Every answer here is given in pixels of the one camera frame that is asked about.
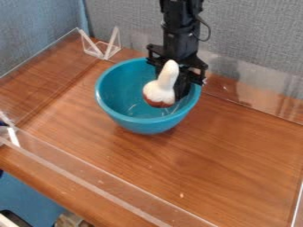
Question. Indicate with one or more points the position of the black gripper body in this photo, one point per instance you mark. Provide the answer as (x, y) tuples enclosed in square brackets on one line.
[(181, 27)]

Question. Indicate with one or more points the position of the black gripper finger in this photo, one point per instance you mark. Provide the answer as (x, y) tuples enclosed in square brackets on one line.
[(159, 68), (182, 85)]

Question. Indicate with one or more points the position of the plush mushroom toy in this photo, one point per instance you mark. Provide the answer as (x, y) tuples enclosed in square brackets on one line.
[(158, 91)]

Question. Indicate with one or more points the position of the blue bowl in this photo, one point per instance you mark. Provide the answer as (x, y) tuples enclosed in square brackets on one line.
[(118, 94)]

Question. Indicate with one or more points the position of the clear acrylic back barrier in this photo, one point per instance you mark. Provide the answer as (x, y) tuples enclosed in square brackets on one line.
[(250, 85)]

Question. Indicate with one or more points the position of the clear acrylic barrier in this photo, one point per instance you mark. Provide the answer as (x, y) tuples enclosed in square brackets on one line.
[(61, 61), (127, 196), (250, 85)]

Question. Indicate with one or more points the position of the clear acrylic left barrier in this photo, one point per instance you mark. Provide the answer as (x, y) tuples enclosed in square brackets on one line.
[(61, 61)]

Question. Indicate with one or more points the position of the clear acrylic front barrier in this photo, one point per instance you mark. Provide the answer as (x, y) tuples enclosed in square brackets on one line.
[(127, 196)]

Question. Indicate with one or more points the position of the clear acrylic corner bracket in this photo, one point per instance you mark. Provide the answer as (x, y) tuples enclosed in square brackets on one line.
[(102, 50)]

